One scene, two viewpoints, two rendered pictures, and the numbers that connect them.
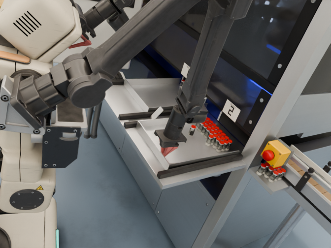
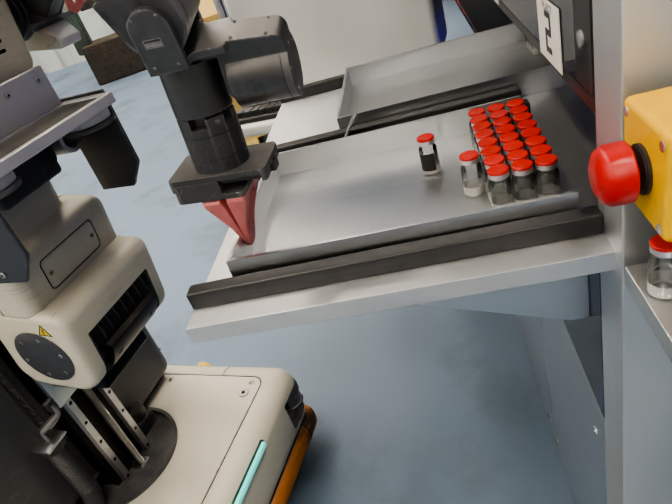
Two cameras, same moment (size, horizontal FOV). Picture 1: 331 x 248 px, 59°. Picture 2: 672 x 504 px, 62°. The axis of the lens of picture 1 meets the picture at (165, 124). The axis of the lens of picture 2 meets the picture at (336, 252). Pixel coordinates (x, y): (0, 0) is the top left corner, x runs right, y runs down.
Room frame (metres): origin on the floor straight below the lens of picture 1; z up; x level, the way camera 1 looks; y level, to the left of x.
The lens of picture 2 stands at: (0.57, -0.52, 1.19)
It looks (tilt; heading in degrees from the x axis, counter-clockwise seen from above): 32 degrees down; 54
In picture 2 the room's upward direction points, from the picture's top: 19 degrees counter-clockwise
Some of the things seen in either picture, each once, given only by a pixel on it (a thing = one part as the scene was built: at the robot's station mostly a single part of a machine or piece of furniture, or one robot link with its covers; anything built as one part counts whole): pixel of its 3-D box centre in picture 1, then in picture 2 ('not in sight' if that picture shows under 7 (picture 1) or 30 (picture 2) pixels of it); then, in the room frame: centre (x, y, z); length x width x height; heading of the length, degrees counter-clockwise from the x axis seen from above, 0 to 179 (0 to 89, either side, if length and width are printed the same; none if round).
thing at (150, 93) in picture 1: (165, 94); (444, 74); (1.30, 0.04, 0.90); 0.34 x 0.26 x 0.04; 130
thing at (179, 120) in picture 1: (180, 115); (201, 83); (0.84, -0.04, 1.08); 0.07 x 0.06 x 0.07; 130
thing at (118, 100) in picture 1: (169, 119); (410, 141); (1.13, -0.01, 0.87); 0.70 x 0.48 x 0.02; 40
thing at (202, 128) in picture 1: (209, 134); (488, 155); (1.05, -0.19, 0.90); 0.18 x 0.02 x 0.05; 40
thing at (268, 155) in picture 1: (268, 155); (623, 172); (0.90, -0.39, 0.99); 0.04 x 0.04 x 0.04; 40
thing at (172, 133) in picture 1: (173, 130); (216, 144); (0.83, -0.03, 1.02); 0.10 x 0.07 x 0.07; 128
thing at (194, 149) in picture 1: (187, 139); (392, 182); (0.98, -0.10, 0.90); 0.34 x 0.26 x 0.04; 129
